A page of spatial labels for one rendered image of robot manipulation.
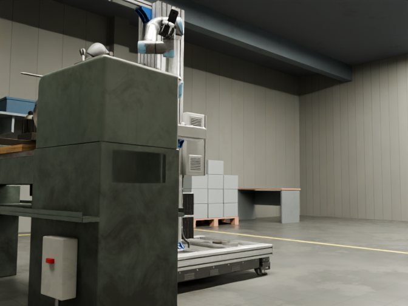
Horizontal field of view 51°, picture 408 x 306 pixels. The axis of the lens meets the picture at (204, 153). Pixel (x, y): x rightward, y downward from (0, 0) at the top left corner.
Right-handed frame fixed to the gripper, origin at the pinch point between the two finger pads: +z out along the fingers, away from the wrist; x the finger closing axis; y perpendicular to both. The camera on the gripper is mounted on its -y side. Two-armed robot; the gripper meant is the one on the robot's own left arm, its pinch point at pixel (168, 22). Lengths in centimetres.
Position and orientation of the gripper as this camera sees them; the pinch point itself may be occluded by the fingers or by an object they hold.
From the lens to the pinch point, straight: 234.6
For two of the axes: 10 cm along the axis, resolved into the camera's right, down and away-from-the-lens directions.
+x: -9.3, -3.5, -1.2
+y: -3.6, 9.1, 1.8
